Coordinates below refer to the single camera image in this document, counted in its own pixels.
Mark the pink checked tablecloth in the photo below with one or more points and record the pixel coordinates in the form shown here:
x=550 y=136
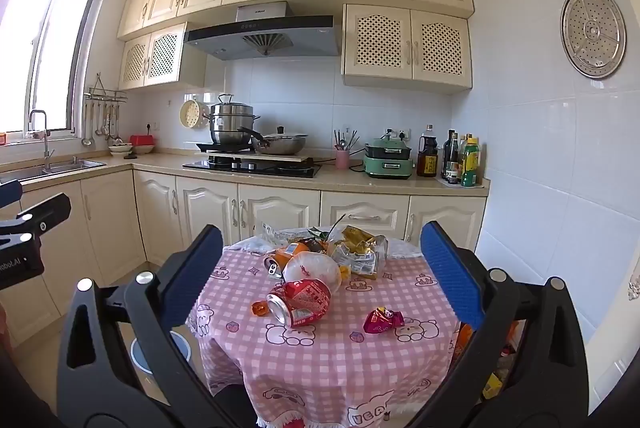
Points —
x=325 y=358

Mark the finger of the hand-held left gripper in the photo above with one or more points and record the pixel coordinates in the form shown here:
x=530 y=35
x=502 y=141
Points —
x=50 y=210
x=10 y=194

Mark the orange snack packet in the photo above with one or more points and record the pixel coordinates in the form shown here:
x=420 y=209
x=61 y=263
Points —
x=462 y=339

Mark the steel wok with lid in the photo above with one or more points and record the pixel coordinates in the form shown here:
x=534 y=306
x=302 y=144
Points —
x=280 y=143

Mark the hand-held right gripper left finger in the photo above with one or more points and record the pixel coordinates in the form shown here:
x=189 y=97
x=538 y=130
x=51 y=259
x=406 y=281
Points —
x=196 y=275

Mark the green yellow oil bottle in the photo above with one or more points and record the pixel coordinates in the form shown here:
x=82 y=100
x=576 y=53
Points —
x=470 y=165

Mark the clear yellow snack wrapper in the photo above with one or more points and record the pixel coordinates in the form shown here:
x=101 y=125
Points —
x=361 y=259

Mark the crushed red drink can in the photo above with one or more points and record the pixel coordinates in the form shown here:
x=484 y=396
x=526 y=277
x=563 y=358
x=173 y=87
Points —
x=302 y=303

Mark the grey range hood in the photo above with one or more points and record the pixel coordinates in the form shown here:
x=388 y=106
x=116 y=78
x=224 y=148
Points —
x=265 y=32

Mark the steel kitchen sink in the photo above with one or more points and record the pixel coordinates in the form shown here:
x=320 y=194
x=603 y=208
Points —
x=50 y=168

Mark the white wall socket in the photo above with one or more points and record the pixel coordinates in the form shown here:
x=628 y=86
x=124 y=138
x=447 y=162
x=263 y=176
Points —
x=151 y=126
x=397 y=133

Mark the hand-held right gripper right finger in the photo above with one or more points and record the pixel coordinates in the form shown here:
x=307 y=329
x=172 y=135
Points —
x=450 y=275

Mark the wide cream lattice door cabinet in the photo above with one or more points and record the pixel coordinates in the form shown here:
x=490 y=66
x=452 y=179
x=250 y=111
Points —
x=407 y=45

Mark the black gas stove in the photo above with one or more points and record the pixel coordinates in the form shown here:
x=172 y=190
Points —
x=250 y=166

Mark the green electric cooker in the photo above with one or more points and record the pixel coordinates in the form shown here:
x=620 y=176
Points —
x=387 y=160

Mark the cream lower cabinets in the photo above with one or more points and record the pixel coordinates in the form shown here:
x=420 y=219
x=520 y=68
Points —
x=115 y=218

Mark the gold snack wrapper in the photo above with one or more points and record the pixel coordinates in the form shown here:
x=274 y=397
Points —
x=357 y=235

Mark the crumpled white paper wrapper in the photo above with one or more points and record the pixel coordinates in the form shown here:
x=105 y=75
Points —
x=275 y=234

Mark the crumpled white plastic bag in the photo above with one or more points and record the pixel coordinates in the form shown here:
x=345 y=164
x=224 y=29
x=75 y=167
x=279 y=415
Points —
x=315 y=269

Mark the red container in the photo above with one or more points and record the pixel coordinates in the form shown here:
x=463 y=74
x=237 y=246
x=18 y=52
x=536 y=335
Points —
x=142 y=142

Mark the hanging utensil rack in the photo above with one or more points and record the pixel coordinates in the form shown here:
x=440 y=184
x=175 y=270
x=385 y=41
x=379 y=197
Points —
x=105 y=112

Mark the slim dark sauce bottle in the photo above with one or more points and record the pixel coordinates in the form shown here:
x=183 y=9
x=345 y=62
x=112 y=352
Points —
x=450 y=157

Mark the orange peel with leaves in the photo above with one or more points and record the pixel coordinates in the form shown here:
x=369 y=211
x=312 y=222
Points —
x=317 y=240

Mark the steel sink faucet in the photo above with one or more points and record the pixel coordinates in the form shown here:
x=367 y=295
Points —
x=45 y=142

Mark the magenta candy wrapper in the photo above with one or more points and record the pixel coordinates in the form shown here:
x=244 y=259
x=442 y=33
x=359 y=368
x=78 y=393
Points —
x=382 y=320

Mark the orange drink can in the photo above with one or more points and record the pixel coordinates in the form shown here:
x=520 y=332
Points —
x=285 y=260

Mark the kitchen window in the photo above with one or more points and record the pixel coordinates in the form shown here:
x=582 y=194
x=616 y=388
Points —
x=45 y=47

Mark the large dark sauce bottle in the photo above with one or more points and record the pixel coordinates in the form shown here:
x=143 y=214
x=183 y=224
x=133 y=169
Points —
x=426 y=155

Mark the narrow cream lattice door cabinet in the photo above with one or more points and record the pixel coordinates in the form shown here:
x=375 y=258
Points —
x=150 y=57

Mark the round steel steamer tray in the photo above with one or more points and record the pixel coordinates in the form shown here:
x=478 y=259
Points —
x=592 y=31

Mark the cream dotted strainer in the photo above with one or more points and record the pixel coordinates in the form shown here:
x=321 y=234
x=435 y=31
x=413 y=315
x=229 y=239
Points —
x=191 y=113

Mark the steel steamer pot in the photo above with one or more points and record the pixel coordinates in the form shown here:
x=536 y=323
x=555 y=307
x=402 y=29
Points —
x=230 y=122

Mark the pink utensil holder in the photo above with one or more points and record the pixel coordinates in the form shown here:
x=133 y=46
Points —
x=342 y=159

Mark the light blue trash bin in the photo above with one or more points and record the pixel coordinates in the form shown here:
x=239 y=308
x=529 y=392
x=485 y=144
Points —
x=181 y=345

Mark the stacked white bowls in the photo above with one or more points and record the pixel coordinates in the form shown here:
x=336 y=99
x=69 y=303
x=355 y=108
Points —
x=120 y=150

